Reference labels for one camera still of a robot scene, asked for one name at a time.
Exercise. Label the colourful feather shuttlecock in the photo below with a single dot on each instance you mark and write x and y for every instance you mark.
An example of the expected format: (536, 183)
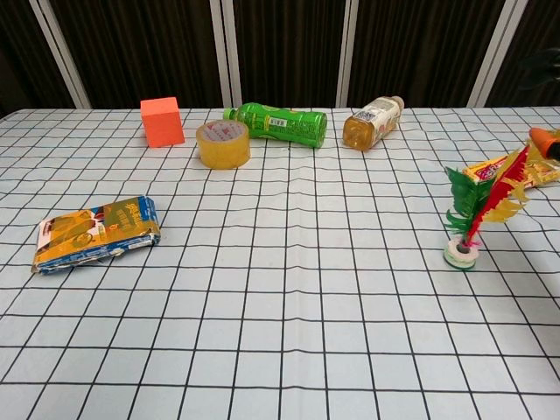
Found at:
(461, 254)

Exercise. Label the yellow packing tape roll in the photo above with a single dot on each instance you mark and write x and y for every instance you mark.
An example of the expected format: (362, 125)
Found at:
(224, 149)

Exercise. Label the green plastic drink bottle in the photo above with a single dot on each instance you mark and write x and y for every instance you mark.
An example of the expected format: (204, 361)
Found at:
(284, 126)

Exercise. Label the white black checkered tablecloth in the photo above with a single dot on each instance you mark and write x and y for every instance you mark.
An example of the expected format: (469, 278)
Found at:
(280, 306)

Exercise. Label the amber tea bottle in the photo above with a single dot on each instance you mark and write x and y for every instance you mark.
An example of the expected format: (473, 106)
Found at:
(372, 124)

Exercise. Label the orange foam cube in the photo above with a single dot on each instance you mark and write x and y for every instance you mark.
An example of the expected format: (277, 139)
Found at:
(163, 122)

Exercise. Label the dark partition panel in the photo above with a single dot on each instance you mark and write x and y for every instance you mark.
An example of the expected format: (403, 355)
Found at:
(22, 57)
(516, 94)
(289, 48)
(420, 48)
(140, 48)

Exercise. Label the blue yellow crumpled carton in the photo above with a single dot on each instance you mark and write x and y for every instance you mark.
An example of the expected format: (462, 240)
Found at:
(96, 232)

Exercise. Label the yellow red snack packet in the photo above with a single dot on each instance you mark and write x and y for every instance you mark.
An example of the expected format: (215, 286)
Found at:
(483, 171)

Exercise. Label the white partition frame post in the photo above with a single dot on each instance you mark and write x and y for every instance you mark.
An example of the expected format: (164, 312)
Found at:
(61, 52)
(225, 52)
(349, 52)
(496, 52)

